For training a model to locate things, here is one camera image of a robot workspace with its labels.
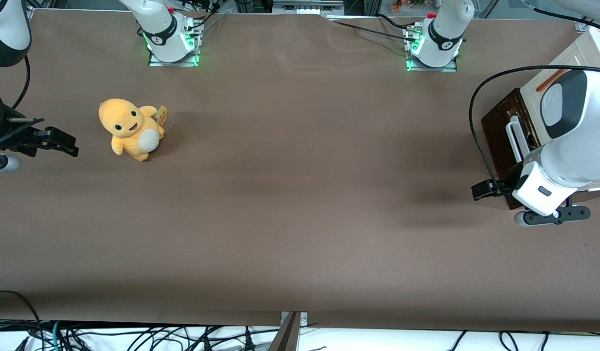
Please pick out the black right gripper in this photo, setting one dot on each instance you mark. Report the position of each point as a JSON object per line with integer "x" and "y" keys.
{"x": 12, "y": 132}

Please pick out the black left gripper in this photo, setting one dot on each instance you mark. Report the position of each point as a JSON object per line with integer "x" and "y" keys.
{"x": 511, "y": 177}

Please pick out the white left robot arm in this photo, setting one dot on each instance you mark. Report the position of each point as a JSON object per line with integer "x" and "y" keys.
{"x": 583, "y": 126}

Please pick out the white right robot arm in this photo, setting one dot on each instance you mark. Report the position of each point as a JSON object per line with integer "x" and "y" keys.
{"x": 161, "y": 29}

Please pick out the cream and wood drawer cabinet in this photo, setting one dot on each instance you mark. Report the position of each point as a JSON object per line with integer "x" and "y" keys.
{"x": 592, "y": 48}

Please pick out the yellow plush dinosaur toy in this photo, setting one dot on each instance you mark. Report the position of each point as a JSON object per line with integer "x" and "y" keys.
{"x": 129, "y": 129}

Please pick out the brown strip on cabinet lid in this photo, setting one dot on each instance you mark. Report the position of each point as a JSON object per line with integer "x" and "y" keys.
{"x": 549, "y": 80}

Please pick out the aluminium corner profile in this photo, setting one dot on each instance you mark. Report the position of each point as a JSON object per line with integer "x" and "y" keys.
{"x": 30, "y": 12}
{"x": 583, "y": 27}

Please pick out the small orange background object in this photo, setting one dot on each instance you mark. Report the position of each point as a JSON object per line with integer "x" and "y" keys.
{"x": 396, "y": 6}

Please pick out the black equipment box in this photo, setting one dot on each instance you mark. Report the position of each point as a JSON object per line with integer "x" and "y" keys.
{"x": 253, "y": 6}

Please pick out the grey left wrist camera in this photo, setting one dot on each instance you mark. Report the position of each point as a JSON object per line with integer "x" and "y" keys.
{"x": 527, "y": 218}

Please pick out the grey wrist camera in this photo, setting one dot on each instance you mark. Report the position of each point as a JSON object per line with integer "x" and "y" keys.
{"x": 5, "y": 164}
{"x": 527, "y": 218}

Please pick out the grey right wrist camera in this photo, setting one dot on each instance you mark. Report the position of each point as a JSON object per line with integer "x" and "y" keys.
{"x": 5, "y": 164}

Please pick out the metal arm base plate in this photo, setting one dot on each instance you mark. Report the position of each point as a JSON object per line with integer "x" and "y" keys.
{"x": 183, "y": 62}
{"x": 444, "y": 68}

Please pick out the metal table clamp bracket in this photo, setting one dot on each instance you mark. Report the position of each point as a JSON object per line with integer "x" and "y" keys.
{"x": 292, "y": 332}

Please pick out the aluminium frame rail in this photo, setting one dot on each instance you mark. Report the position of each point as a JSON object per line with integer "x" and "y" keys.
{"x": 307, "y": 7}

